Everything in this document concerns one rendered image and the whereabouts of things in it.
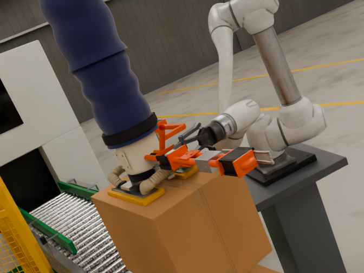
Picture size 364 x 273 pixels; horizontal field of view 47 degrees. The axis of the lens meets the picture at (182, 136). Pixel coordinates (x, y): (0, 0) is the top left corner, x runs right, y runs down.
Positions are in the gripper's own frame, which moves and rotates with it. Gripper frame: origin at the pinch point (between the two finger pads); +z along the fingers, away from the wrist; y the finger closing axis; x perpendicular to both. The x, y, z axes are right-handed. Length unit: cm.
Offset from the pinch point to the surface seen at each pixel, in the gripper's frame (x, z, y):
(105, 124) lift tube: 23.0, 9.7, -17.8
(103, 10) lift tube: 17, -6, -55
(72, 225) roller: 189, 3, 67
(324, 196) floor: 83, -150, 120
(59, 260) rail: 129, 32, 61
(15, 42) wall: 1090, -276, -155
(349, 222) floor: 46, -125, 120
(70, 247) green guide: 133, 22, 59
